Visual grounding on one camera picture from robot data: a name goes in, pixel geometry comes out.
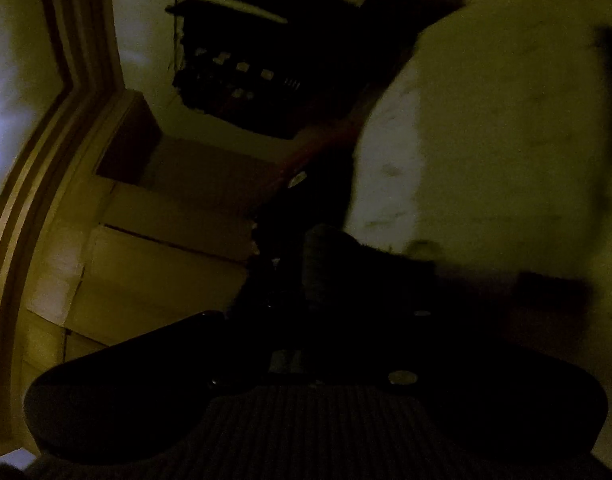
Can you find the wooden wardrobe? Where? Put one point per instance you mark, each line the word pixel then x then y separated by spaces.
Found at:
pixel 171 240

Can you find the checkered fleece garment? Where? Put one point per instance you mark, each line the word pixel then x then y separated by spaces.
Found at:
pixel 510 135

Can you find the white floral duvet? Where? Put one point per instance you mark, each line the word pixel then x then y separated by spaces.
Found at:
pixel 385 160

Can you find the moulded door frame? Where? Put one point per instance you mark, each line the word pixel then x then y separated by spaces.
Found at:
pixel 51 110

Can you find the dark shelf unit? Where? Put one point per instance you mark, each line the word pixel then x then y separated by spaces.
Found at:
pixel 261 60

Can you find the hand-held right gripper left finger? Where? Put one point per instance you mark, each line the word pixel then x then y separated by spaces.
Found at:
pixel 278 270

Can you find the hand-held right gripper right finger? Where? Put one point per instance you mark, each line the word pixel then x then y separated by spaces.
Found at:
pixel 346 280

